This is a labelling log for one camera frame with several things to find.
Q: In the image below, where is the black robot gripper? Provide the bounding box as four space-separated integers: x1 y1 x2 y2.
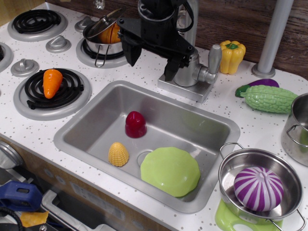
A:
117 0 194 81

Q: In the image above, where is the silver toy faucet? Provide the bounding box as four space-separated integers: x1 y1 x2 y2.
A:
157 0 222 103

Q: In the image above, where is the orange toy pumpkin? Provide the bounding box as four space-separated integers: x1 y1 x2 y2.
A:
98 23 120 44

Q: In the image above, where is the small steel pot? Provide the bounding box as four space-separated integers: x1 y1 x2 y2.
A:
83 36 124 60

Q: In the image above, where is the steel pot lid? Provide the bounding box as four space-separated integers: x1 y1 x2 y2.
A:
83 6 126 39

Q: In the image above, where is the back right stove burner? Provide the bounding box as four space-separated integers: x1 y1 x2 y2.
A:
76 37 141 69

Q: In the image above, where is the red toy vegetable piece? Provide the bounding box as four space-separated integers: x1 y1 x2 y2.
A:
125 111 147 138

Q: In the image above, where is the silver stove knob back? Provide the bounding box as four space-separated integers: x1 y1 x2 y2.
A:
74 16 95 33

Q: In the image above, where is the silver stove knob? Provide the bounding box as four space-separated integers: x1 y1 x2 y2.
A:
11 59 39 77
74 16 95 33
45 35 71 53

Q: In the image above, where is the yellow toy bell pepper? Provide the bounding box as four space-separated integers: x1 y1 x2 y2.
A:
220 40 246 75

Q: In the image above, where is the front black stove burner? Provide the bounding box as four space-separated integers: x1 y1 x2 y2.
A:
13 68 91 121

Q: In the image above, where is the silver stove knob middle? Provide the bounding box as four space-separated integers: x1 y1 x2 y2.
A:
45 35 71 53

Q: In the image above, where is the silver sink basin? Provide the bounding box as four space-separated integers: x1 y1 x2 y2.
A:
53 81 240 213

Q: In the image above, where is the orange toy carrot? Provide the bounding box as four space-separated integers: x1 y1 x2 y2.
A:
43 69 63 99

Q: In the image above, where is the yellow toy corn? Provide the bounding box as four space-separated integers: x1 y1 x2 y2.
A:
108 142 129 167

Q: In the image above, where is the green plastic plate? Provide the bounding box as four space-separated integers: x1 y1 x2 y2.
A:
140 147 201 197

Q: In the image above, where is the purple toy eggplant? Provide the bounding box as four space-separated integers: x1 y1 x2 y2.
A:
235 78 279 98

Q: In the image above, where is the back left stove burner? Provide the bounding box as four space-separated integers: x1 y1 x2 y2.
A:
7 9 68 42

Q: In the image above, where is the green toy bitter gourd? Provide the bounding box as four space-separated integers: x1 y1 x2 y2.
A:
239 85 298 114

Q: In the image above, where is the silver vertical pole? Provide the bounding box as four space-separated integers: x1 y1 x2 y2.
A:
251 0 294 79

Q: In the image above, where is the silver stove knob front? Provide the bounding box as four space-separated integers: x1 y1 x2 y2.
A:
11 59 39 77

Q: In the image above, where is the far left stove burner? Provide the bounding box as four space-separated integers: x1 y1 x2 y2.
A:
0 42 13 72

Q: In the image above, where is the tall steel pot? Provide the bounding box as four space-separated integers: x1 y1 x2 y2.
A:
281 93 308 166

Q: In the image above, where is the purple striped toy onion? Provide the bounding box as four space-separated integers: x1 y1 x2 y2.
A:
233 167 284 212

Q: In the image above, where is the green plastic cutting board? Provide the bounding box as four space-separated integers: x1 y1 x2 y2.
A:
215 199 279 231

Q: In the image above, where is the blue clamp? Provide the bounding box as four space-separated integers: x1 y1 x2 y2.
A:
0 181 43 212

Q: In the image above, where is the steel pan with handles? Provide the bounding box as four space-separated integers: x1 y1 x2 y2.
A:
218 147 303 230

